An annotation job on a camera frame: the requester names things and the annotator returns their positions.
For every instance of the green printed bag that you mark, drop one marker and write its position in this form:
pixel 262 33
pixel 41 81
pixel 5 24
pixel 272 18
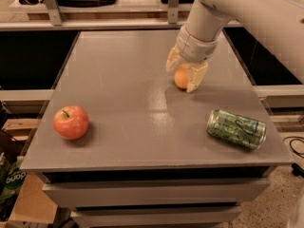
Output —
pixel 14 180

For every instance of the brown cardboard box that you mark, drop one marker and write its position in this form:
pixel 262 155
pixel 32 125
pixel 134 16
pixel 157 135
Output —
pixel 33 208

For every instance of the grey drawer cabinet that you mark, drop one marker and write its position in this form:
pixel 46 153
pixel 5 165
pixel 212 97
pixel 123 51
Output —
pixel 146 158

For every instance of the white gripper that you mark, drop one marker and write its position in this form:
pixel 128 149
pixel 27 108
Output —
pixel 194 48

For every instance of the green soda can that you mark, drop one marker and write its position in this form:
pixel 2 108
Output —
pixel 236 129

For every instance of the metal shelf rail frame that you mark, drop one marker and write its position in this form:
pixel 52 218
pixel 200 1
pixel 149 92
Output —
pixel 124 14

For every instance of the orange fruit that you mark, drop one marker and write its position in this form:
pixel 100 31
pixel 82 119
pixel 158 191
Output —
pixel 181 76

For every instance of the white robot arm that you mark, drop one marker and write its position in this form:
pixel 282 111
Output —
pixel 276 24

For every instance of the red apple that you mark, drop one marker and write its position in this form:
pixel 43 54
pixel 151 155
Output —
pixel 71 122

